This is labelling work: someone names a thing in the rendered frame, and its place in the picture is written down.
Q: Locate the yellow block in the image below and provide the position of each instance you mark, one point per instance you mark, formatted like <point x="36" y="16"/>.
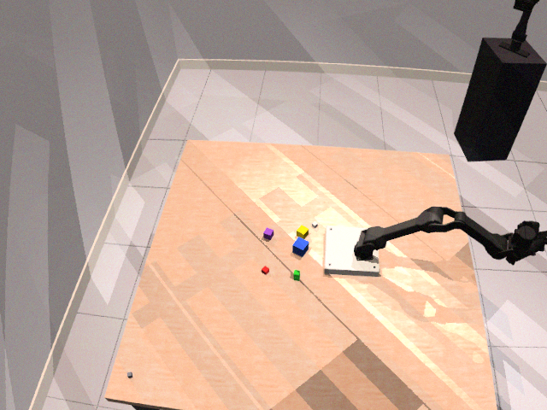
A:
<point x="302" y="232"/>

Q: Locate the purple block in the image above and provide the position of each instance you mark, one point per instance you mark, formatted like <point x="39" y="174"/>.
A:
<point x="268" y="234"/>

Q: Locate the blue block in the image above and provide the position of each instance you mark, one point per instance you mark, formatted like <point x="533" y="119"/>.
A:
<point x="300" y="247"/>

